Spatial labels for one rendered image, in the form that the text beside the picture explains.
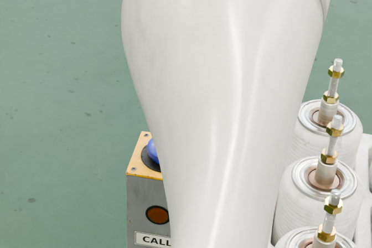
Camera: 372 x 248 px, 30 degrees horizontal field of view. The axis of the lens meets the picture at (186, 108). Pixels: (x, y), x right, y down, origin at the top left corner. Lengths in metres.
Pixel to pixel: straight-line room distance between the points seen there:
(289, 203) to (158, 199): 0.17
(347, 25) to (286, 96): 1.40
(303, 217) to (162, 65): 0.56
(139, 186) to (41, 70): 0.75
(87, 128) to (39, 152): 0.10
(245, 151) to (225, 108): 0.02
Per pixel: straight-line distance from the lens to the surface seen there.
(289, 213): 0.81
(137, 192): 0.72
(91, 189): 1.15
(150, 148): 0.71
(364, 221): 0.89
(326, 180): 0.81
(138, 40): 0.29
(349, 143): 0.89
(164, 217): 0.73
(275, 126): 0.25
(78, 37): 1.53
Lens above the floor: 0.79
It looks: 37 degrees down
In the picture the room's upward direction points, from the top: 3 degrees clockwise
